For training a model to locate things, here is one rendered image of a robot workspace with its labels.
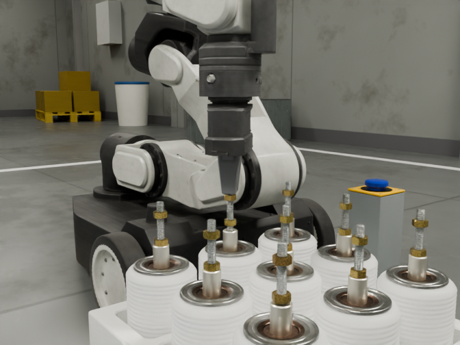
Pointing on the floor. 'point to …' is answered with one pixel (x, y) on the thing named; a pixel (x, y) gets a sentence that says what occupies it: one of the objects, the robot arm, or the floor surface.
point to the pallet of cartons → (69, 99)
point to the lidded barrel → (132, 103)
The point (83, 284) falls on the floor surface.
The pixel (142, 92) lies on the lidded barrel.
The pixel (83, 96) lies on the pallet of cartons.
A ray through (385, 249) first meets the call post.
